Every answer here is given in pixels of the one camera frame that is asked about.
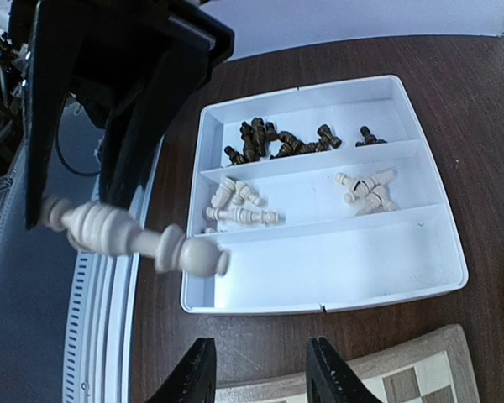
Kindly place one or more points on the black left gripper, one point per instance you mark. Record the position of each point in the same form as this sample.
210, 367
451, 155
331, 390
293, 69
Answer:
102, 52

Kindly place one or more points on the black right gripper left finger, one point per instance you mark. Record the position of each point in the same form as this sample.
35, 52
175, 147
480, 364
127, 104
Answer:
194, 378

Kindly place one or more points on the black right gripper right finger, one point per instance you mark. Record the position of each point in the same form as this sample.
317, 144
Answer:
329, 378

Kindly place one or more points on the wooden chess board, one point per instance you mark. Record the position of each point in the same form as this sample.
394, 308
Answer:
435, 367

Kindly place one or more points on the pile of white chess pieces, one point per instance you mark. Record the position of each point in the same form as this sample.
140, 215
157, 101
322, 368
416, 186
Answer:
235, 203

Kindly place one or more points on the pile of dark chess pieces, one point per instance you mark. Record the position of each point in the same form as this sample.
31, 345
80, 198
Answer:
262, 141

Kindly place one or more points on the white compartment tray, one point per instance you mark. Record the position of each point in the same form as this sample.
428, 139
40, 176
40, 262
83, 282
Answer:
324, 256

